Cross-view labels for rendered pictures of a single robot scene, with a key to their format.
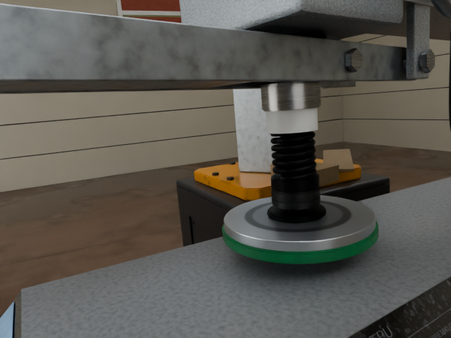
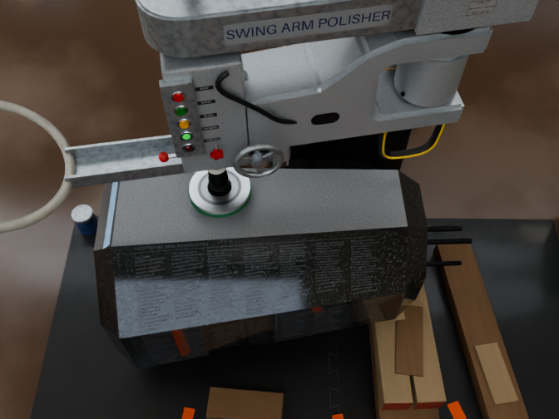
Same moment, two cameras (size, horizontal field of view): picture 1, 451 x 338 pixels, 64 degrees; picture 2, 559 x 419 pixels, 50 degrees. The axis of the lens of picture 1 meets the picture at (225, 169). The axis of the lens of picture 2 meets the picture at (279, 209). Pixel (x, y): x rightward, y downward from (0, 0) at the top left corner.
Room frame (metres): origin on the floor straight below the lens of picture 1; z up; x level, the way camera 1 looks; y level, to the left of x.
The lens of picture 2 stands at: (-0.46, -0.81, 2.58)
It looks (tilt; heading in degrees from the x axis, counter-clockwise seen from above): 57 degrees down; 27
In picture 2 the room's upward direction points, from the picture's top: straight up
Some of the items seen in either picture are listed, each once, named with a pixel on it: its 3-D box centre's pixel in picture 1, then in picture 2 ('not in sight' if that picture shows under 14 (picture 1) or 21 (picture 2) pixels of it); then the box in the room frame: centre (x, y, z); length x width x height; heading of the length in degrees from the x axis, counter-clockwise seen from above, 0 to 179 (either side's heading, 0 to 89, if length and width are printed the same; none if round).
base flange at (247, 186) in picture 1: (272, 172); not in sight; (1.38, -0.18, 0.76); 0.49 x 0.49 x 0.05; 26
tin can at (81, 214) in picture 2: not in sight; (85, 219); (0.49, 0.73, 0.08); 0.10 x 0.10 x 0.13
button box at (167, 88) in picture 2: not in sight; (183, 120); (0.37, -0.11, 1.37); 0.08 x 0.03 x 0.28; 127
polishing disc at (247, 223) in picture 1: (296, 217); (220, 187); (0.51, -0.10, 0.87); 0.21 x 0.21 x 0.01
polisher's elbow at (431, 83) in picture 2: not in sight; (431, 61); (0.90, -0.62, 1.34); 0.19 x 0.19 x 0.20
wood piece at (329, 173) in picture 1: (303, 172); not in sight; (1.13, -0.25, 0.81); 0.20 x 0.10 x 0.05; 34
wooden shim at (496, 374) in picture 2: not in sight; (495, 372); (0.64, -1.27, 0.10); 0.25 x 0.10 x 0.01; 36
